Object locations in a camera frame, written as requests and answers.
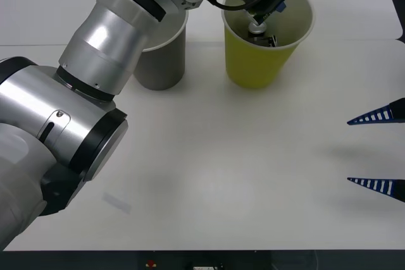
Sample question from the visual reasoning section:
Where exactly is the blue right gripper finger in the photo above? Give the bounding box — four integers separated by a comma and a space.
346, 176, 405, 204
346, 97, 405, 126

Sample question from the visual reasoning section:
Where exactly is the yellow-green plastic bin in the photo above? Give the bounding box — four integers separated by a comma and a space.
221, 0, 316, 89

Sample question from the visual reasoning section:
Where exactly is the black drink can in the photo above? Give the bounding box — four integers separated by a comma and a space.
247, 21, 278, 48

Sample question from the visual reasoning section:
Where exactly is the grey plastic bin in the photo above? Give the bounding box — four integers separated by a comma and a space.
132, 9, 190, 91

